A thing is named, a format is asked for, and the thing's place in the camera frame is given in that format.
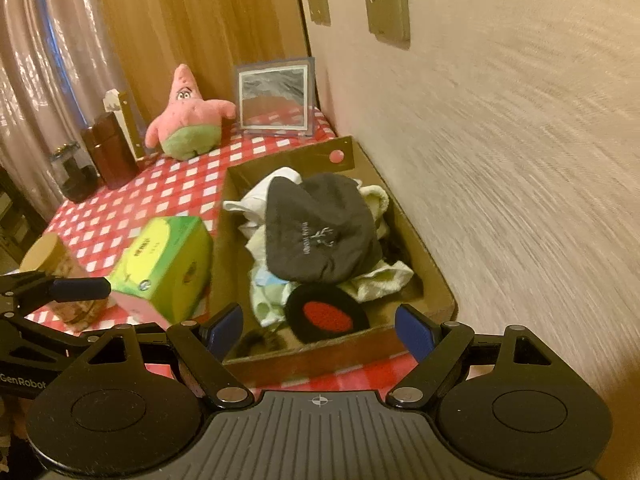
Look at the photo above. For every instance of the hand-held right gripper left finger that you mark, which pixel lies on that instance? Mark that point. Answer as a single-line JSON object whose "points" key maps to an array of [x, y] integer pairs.
{"points": [[225, 330]]}

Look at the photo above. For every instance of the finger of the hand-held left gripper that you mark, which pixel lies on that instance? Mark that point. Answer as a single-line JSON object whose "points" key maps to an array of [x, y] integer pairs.
{"points": [[45, 340], [80, 288]]}

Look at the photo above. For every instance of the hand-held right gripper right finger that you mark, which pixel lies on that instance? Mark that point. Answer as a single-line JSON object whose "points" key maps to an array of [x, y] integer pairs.
{"points": [[415, 332]]}

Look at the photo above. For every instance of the pale green cloth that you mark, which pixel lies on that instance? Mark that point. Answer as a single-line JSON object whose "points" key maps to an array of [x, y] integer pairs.
{"points": [[267, 305]]}

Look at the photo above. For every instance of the light green towel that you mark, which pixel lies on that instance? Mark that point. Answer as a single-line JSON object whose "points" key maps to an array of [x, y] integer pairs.
{"points": [[380, 280]]}

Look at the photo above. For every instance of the blue face mask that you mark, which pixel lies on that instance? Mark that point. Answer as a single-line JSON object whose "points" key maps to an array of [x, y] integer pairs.
{"points": [[261, 277]]}

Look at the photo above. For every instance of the black round pad red centre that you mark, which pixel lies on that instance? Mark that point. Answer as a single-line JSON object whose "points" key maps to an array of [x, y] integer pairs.
{"points": [[325, 315]]}

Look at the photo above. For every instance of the brown cardboard box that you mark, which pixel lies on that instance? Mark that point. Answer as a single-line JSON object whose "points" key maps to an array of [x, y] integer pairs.
{"points": [[325, 360]]}

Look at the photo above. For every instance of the white cloth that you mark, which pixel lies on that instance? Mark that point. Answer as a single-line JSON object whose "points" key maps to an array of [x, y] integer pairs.
{"points": [[250, 200]]}

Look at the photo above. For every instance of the black beanie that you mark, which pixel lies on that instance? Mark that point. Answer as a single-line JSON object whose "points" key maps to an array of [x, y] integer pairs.
{"points": [[320, 230]]}

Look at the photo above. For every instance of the nut jar with gold lid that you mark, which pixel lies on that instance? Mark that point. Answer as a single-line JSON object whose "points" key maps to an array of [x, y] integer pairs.
{"points": [[50, 255]]}

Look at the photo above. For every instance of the green tissue box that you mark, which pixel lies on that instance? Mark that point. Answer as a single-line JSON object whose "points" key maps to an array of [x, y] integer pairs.
{"points": [[165, 260]]}

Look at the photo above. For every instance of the dark wooden furniture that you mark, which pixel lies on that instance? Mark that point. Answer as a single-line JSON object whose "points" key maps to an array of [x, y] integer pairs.
{"points": [[20, 205]]}

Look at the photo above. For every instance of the glass teapot with black base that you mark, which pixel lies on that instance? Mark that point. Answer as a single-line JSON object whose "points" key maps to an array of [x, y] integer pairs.
{"points": [[77, 180]]}

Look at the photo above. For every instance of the dark brown wooden box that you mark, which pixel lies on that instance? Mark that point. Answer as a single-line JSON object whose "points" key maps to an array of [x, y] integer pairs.
{"points": [[112, 152]]}

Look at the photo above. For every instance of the red checkered tablecloth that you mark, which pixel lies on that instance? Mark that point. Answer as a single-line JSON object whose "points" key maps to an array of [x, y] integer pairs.
{"points": [[190, 180]]}

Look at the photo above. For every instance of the pink starfish plush toy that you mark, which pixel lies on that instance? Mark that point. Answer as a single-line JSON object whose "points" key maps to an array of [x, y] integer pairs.
{"points": [[187, 115]]}

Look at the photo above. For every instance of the beige curtain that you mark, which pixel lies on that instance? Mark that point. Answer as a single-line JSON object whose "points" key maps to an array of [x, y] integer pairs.
{"points": [[50, 60]]}

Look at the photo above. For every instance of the wooden door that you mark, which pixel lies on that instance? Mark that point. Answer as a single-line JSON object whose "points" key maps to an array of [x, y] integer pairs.
{"points": [[200, 10]]}

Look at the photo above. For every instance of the large beige wall socket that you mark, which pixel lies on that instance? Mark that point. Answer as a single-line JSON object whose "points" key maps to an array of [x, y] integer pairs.
{"points": [[387, 0]]}

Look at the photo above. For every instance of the small beige wall switch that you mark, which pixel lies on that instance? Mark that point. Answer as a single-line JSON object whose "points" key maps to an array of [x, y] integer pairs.
{"points": [[318, 2]]}

